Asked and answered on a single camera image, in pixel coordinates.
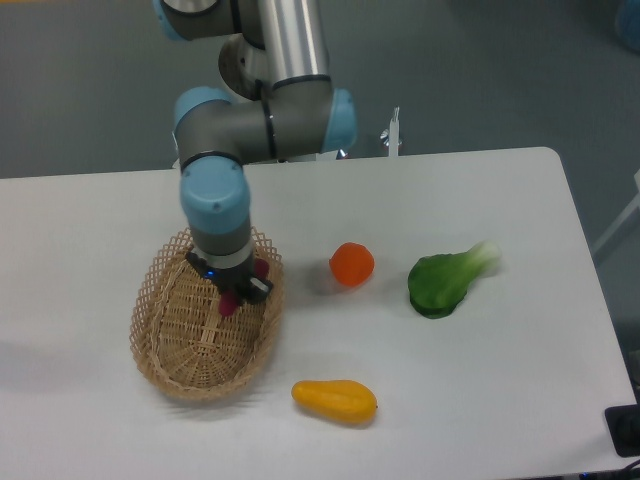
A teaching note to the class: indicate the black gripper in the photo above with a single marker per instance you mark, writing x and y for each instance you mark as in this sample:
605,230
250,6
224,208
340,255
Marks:
238,279

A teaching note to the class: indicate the purple sweet potato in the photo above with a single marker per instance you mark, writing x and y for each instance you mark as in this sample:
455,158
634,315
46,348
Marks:
229,301

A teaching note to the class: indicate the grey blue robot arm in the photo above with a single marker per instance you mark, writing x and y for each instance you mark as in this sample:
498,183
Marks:
287,108

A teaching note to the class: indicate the oval wicker basket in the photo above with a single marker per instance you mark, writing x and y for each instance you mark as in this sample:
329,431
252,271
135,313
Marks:
180,341

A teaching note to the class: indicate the orange tangerine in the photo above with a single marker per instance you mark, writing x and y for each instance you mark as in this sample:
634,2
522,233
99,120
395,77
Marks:
352,264

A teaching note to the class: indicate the yellow papaya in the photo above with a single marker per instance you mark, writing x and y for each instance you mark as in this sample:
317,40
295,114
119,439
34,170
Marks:
343,401

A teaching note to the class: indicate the green bok choy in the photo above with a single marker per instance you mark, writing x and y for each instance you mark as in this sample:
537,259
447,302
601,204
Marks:
437,284

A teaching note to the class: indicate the black device at table edge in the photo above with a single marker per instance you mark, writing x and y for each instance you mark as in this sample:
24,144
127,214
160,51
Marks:
623,426

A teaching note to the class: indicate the white frame right edge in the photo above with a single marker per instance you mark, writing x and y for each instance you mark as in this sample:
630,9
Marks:
621,226

